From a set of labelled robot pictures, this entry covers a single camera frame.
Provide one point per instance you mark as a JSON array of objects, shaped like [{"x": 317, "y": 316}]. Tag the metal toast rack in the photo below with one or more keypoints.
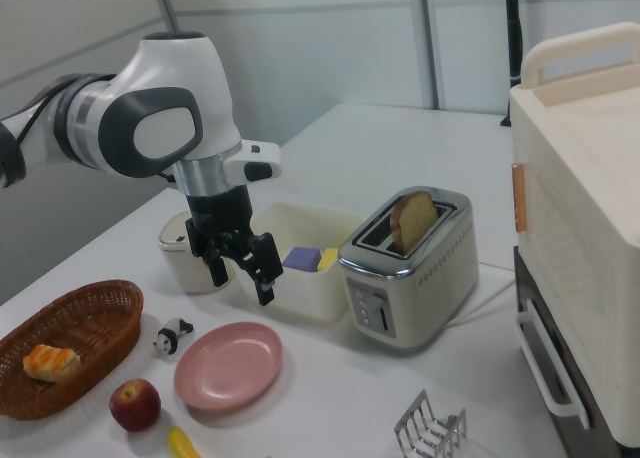
[{"x": 430, "y": 428}]

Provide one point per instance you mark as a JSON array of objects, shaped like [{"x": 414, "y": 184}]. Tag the black pole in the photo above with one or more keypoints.
[{"x": 514, "y": 38}]

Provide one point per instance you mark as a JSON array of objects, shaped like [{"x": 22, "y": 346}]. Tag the brown bread slice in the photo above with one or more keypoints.
[{"x": 414, "y": 223}]

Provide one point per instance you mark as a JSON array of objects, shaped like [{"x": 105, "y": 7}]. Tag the purple block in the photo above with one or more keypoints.
[{"x": 301, "y": 259}]

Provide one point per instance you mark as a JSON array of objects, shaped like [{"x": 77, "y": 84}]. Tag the red apple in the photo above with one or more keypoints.
[{"x": 135, "y": 405}]

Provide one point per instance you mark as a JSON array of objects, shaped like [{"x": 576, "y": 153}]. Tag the cream microwave oven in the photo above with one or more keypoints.
[{"x": 580, "y": 178}]

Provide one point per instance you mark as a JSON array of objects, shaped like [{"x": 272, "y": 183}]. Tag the small white lidded canister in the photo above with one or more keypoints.
[{"x": 175, "y": 258}]

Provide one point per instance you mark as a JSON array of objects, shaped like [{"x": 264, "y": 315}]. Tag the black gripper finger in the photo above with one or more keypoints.
[
  {"x": 220, "y": 268},
  {"x": 262, "y": 263}
]

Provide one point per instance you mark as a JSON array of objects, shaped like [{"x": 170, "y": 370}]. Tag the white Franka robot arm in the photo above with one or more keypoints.
[{"x": 170, "y": 78}]

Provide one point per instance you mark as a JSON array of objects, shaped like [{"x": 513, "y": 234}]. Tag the cream and chrome toaster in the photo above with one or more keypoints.
[{"x": 430, "y": 288}]

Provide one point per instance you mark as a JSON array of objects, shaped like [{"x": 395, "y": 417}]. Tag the pink plate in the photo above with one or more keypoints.
[{"x": 227, "y": 368}]

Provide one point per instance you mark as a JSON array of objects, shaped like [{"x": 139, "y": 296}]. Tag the orange glazed pastry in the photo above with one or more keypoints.
[{"x": 50, "y": 364}]

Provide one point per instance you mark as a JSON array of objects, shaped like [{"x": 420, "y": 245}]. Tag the panda figurine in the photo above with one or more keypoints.
[{"x": 170, "y": 335}]

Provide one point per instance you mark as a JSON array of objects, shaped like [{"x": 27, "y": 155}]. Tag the brown wicker basket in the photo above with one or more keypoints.
[{"x": 95, "y": 323}]

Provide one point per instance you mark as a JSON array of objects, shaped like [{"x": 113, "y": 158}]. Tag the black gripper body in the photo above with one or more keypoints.
[{"x": 220, "y": 210}]

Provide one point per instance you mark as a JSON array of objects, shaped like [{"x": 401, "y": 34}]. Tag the yellow banana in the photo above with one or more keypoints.
[{"x": 181, "y": 444}]

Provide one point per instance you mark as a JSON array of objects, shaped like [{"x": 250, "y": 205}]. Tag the white rectangular plastic bin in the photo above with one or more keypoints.
[{"x": 310, "y": 298}]

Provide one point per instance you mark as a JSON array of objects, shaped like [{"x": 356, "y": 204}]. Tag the yellow block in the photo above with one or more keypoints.
[{"x": 328, "y": 258}]

